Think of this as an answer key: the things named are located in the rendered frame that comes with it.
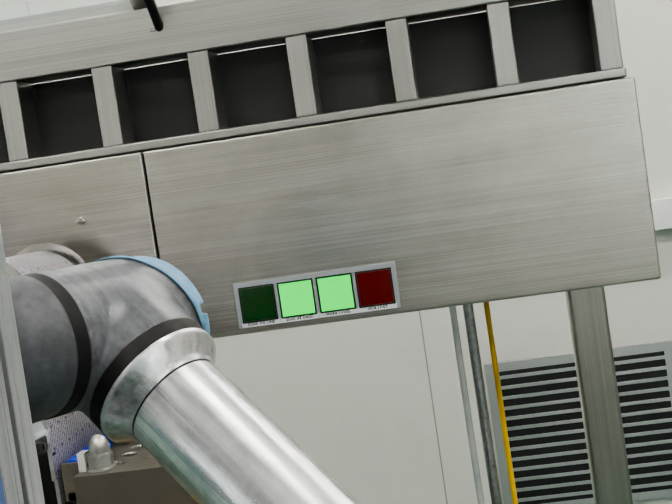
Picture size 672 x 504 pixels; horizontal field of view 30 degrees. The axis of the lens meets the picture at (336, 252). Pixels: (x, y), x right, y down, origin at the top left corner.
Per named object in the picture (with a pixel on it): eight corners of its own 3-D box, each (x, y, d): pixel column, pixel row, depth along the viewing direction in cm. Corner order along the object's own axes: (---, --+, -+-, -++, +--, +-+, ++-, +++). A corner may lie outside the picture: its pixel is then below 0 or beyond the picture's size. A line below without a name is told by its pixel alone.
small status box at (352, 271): (239, 329, 191) (232, 284, 191) (239, 328, 192) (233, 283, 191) (401, 307, 188) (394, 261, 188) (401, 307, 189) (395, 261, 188)
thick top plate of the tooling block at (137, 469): (80, 523, 158) (72, 476, 158) (159, 451, 198) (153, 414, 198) (203, 509, 156) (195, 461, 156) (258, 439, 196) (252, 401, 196)
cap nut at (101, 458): (84, 473, 159) (78, 439, 159) (93, 466, 163) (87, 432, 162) (112, 470, 159) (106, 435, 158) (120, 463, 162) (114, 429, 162)
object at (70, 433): (52, 481, 162) (29, 340, 161) (105, 441, 186) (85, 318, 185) (55, 480, 162) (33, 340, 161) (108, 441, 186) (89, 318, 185)
